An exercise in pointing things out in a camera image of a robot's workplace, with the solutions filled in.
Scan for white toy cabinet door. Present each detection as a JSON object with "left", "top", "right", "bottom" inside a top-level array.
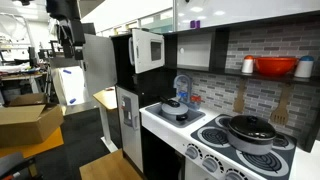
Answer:
[{"left": 176, "top": 32, "right": 214, "bottom": 69}]

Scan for blue transparent bottle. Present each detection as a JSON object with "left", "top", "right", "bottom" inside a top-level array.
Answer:
[{"left": 172, "top": 74, "right": 194, "bottom": 103}]

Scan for large grey toy pot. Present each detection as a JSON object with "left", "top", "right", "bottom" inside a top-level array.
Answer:
[{"left": 227, "top": 128, "right": 277, "bottom": 156}]

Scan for black pot lid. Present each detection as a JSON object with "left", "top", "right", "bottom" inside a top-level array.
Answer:
[{"left": 228, "top": 114, "right": 278, "bottom": 142}]

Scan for grey fridge door with dispenser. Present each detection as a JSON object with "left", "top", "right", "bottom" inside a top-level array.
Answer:
[{"left": 116, "top": 85, "right": 145, "bottom": 173}]

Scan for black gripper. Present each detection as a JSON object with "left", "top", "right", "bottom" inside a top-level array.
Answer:
[{"left": 56, "top": 18, "right": 86, "bottom": 61}]

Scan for small grey toy pot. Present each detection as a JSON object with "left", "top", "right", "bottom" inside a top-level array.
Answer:
[{"left": 161, "top": 107, "right": 190, "bottom": 123}]

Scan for blue tap handle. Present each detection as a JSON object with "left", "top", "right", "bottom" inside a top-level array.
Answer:
[{"left": 177, "top": 91, "right": 188, "bottom": 102}]

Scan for orange bowl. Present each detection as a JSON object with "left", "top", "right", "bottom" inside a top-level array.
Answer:
[{"left": 254, "top": 56, "right": 300, "bottom": 76}]

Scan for white panel with blue tape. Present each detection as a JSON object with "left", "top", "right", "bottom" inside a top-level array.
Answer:
[{"left": 52, "top": 65, "right": 87, "bottom": 107}]

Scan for white shaker with orange cap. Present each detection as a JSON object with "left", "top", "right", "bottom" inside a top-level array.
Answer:
[{"left": 241, "top": 54, "right": 255, "bottom": 75}]

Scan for cardboard box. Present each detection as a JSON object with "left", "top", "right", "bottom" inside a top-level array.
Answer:
[{"left": 0, "top": 92, "right": 65, "bottom": 149}]

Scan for grey stove knob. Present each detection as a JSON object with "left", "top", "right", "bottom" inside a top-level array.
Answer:
[
  {"left": 184, "top": 144, "right": 202, "bottom": 161},
  {"left": 201, "top": 155, "right": 221, "bottom": 174},
  {"left": 224, "top": 168, "right": 248, "bottom": 180}
]

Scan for toy kitchen unit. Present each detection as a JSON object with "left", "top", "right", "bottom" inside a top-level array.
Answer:
[{"left": 109, "top": 9, "right": 320, "bottom": 180}]

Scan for whiteboard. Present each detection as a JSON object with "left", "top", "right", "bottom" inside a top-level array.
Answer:
[{"left": 173, "top": 0, "right": 320, "bottom": 33}]

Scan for white shaker with blue cap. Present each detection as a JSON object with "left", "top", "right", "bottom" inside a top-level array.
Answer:
[{"left": 294, "top": 55, "right": 315, "bottom": 79}]

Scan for red tap handle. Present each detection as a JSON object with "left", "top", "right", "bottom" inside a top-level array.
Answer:
[{"left": 190, "top": 94, "right": 203, "bottom": 105}]

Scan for wooden toy spatula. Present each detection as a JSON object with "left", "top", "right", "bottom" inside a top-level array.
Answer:
[{"left": 232, "top": 79, "right": 248, "bottom": 115}]

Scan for wooden slotted toy turner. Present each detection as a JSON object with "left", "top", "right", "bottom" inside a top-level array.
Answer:
[{"left": 269, "top": 84, "right": 293, "bottom": 126}]

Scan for grey pot lid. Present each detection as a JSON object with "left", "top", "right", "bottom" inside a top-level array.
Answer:
[{"left": 160, "top": 97, "right": 190, "bottom": 115}]

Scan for cluttered office desk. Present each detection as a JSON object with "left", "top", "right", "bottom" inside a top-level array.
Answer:
[{"left": 0, "top": 63, "right": 48, "bottom": 103}]

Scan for wooden table with white legs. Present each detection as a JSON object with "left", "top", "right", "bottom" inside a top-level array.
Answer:
[{"left": 92, "top": 86, "right": 120, "bottom": 154}]

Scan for orange floor mat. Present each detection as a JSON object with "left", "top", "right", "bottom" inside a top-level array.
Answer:
[{"left": 0, "top": 127, "right": 65, "bottom": 159}]

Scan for toy microwave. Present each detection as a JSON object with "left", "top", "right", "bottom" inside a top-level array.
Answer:
[{"left": 128, "top": 28, "right": 166, "bottom": 75}]

